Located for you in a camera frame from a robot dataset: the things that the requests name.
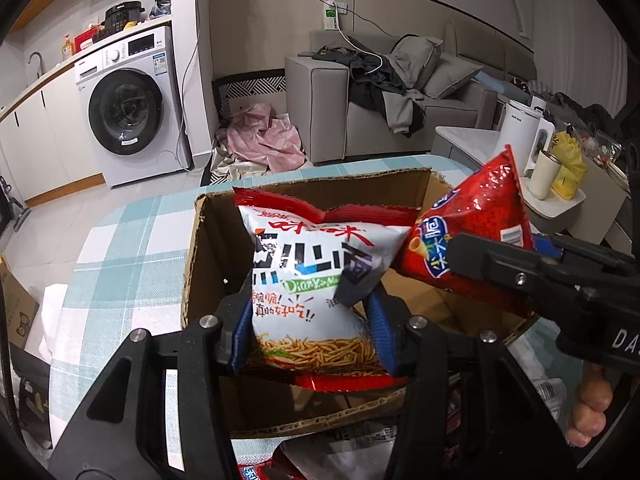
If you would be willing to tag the dark clothes pile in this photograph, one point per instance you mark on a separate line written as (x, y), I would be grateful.
(365, 85)

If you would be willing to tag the white wall power strip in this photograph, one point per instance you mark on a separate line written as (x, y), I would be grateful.
(331, 14)

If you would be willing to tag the cardboard box with cat print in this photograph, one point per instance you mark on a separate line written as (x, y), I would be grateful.
(17, 310)

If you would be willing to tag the teal checked tablecloth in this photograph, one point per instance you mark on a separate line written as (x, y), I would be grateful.
(130, 240)

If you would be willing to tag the beige cup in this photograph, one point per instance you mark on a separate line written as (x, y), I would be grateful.
(545, 175)

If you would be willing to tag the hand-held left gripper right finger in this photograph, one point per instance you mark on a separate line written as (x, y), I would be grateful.
(382, 335)

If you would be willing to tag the cream cloth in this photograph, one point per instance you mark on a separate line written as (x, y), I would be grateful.
(222, 162)

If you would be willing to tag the white electric kettle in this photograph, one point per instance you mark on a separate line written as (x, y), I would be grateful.
(517, 135)

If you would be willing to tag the red snack packet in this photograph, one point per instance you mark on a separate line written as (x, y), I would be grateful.
(280, 462)

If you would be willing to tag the white washing machine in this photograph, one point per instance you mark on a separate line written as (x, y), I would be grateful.
(130, 110)

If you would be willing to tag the white noodle snack bag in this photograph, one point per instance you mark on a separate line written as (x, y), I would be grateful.
(310, 270)

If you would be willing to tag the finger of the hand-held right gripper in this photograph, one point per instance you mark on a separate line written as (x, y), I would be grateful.
(500, 267)
(585, 260)

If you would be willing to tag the white kitchen base cabinets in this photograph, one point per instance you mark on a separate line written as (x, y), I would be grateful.
(45, 135)

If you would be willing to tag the grey sofa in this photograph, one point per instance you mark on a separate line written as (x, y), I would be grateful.
(325, 110)

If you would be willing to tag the brown cardboard box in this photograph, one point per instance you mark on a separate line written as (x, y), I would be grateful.
(215, 240)

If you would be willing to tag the pink cloth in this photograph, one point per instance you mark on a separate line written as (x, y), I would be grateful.
(265, 135)

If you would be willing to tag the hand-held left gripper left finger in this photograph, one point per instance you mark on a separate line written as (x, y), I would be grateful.
(242, 332)

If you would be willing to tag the red puffed snack bag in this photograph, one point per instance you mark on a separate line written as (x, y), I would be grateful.
(480, 200)

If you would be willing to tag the white marble coffee table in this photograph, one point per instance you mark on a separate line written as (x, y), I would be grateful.
(465, 142)

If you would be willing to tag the red box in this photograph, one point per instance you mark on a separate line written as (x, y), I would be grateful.
(86, 39)

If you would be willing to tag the grey hoodie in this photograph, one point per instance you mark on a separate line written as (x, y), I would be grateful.
(405, 105)

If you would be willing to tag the yellow bag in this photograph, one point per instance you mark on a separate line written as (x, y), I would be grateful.
(570, 165)

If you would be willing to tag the black pressure cooker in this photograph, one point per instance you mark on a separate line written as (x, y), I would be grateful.
(122, 15)

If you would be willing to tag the grey pillow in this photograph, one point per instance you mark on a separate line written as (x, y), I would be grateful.
(450, 75)

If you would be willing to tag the yellow bottle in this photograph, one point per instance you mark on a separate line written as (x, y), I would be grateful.
(67, 47)

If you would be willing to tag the white printed snack packet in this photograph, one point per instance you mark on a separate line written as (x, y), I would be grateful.
(550, 392)

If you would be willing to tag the person's right hand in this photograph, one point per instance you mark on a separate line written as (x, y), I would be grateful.
(592, 405)

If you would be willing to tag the black white patterned basket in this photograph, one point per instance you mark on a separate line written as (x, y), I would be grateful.
(250, 87)

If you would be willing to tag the kitchen faucet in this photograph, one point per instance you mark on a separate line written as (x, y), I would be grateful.
(36, 60)

